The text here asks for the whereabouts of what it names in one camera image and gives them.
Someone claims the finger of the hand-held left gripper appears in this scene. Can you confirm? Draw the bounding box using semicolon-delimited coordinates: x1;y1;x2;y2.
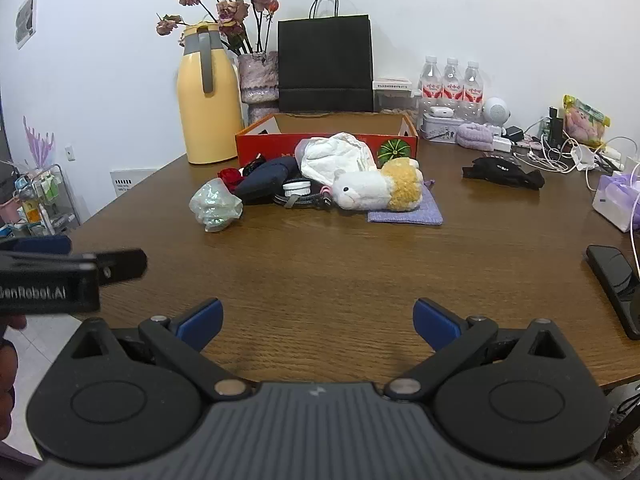
96;248;148;287
0;235;72;256

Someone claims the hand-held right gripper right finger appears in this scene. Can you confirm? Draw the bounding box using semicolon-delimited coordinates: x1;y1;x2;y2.
382;297;568;403

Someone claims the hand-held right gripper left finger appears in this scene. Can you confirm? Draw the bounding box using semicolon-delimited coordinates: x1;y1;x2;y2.
70;297;251;403

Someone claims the purple woven pouch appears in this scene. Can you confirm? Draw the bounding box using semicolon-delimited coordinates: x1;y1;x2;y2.
367;182;444;225

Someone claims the red cardboard box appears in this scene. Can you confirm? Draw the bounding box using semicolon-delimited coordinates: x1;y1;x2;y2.
235;111;419;169

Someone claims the person's left hand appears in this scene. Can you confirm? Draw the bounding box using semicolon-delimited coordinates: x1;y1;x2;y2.
0;314;28;441

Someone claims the white rolling cart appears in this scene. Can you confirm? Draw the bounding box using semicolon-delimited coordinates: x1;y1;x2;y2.
0;160;81;238

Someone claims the purple coral ornament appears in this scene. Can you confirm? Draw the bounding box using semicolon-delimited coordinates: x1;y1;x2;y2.
22;116;56;167

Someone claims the iridescent crumpled plastic bag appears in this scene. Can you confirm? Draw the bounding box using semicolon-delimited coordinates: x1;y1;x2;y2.
189;178;244;233

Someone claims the red flower ornament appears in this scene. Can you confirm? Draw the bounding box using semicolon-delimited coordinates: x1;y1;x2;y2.
217;167;244;194

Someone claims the white yellow alpaca plush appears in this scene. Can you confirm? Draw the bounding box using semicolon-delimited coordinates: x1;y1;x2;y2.
331;158;425;212

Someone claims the navy blue pouch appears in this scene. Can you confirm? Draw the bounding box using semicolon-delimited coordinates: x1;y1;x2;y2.
233;156;303;206

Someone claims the black knit glove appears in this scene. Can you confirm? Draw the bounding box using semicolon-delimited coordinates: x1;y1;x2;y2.
462;156;546;191

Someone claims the yellow thermos jug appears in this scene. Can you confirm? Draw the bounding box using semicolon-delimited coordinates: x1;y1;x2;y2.
176;22;244;165

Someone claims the black smartphone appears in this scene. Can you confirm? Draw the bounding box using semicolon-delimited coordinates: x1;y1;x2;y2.
586;244;640;341

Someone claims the purple fuzzy cloth roll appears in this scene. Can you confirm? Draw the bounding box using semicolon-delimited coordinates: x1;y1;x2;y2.
456;122;507;151

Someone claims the white crumpled bag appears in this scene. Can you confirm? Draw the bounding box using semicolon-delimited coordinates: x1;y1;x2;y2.
295;132;378;186

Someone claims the pale tin box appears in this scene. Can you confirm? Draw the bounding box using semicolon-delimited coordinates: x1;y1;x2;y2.
420;112;473;142

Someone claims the white purple gift bag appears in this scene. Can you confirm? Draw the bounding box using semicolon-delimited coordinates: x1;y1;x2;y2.
592;170;640;233

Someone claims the white round speaker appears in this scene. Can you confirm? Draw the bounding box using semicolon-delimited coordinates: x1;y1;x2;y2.
482;96;512;128

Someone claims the fuzzy purple vase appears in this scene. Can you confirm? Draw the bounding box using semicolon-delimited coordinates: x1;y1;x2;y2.
237;51;281;127

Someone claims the small dark bottle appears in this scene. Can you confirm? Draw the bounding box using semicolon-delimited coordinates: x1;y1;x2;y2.
547;106;566;143

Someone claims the clear storage box white lid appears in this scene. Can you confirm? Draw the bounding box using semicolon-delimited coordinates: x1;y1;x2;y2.
372;77;421;114

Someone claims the pink yellow snack packet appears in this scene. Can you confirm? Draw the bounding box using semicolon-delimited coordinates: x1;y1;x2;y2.
562;94;612;148

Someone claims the dried pink flower bouquet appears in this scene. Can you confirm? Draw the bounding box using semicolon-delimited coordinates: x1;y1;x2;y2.
156;0;280;56

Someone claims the black paper bag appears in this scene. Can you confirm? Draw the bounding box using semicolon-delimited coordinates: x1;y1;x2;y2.
277;0;375;113

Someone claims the braided grey cable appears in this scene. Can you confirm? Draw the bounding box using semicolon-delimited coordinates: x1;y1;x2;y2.
272;190;333;209

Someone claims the tangle of white cables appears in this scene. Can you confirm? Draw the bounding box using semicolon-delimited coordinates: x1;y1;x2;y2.
515;117;640;191

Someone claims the wall poster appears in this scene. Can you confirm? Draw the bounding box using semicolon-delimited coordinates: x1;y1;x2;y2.
14;0;40;50

